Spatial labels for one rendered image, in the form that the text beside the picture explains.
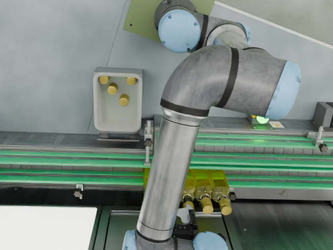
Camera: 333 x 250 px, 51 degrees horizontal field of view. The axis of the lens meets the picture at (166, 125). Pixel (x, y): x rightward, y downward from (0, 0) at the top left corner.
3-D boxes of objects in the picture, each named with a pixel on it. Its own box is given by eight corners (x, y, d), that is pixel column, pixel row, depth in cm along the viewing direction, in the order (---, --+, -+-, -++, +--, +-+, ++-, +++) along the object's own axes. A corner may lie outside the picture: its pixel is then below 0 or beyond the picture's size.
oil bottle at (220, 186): (203, 171, 135) (213, 205, 116) (205, 158, 133) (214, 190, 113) (218, 172, 135) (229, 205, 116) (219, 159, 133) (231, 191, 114)
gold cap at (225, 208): (231, 203, 113) (234, 212, 109) (221, 209, 113) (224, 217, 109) (225, 196, 111) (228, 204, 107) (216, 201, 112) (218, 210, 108)
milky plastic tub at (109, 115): (97, 122, 139) (94, 131, 131) (96, 66, 130) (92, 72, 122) (141, 123, 140) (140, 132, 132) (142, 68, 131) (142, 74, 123)
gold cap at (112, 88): (108, 82, 131) (107, 85, 127) (117, 82, 131) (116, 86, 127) (108, 91, 132) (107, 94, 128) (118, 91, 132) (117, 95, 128)
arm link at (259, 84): (200, 10, 108) (237, 54, 58) (247, 22, 110) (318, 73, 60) (191, 48, 113) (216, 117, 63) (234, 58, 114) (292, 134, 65)
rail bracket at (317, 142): (302, 136, 131) (318, 152, 119) (306, 117, 128) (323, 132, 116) (312, 136, 131) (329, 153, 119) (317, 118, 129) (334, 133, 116)
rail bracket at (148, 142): (143, 154, 131) (142, 171, 119) (144, 112, 124) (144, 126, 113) (151, 155, 131) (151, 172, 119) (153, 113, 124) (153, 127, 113)
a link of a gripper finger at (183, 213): (172, 197, 105) (174, 220, 98) (192, 197, 106) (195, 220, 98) (172, 205, 107) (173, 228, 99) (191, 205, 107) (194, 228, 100)
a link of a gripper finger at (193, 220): (189, 205, 101) (192, 229, 93) (194, 205, 101) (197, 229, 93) (187, 217, 103) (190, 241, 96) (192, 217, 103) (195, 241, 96)
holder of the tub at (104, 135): (98, 133, 141) (95, 142, 134) (96, 66, 130) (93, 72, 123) (140, 135, 142) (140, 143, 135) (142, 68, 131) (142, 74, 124)
